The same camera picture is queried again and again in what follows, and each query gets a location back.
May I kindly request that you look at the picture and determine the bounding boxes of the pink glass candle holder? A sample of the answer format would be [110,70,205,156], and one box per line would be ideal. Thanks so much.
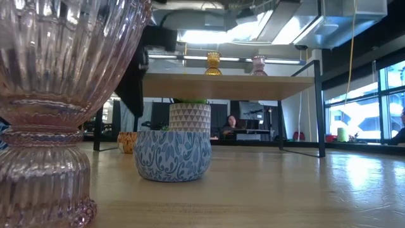
[249,54,269,77]
[0,0,153,228]

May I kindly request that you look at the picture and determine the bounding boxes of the grey hanging cloth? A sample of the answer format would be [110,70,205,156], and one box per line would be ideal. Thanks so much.
[118,101,153,133]

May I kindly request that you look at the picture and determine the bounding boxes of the orange patterned candle tin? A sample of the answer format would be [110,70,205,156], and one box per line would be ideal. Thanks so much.
[116,131,139,155]

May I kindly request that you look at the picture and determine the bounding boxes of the yellow hanging cable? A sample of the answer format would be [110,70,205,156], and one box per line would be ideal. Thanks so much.
[344,0,358,105]

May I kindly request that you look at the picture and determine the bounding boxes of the person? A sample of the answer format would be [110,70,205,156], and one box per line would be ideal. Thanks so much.
[220,114,243,140]
[388,107,405,146]

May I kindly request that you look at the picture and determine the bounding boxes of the black aluminium rig frame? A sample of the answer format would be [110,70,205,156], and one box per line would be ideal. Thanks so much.
[82,136,405,156]

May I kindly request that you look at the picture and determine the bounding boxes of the wooden riser shelf black legs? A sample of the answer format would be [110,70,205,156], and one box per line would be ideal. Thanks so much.
[92,59,327,158]

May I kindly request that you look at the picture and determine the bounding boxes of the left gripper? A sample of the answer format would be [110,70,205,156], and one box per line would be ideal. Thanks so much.
[114,25,178,118]

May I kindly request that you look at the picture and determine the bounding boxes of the dark computer monitor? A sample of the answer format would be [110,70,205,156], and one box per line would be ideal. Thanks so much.
[239,101,265,121]

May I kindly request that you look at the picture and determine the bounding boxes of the succulent in triangle-pattern pot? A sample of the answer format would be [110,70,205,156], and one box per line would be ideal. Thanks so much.
[168,98,212,134]

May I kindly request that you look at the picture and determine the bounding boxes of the silver ceiling duct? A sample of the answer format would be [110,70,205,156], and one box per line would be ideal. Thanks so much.
[271,0,389,50]

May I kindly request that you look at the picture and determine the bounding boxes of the amber glass candle holder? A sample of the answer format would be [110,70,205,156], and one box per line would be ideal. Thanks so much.
[203,51,223,77]

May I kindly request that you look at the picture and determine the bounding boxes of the ceiling light strip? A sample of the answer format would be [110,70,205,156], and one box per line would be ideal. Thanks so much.
[147,54,307,66]

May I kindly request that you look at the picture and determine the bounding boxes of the light green roll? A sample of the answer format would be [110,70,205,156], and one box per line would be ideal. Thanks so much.
[336,127,349,143]

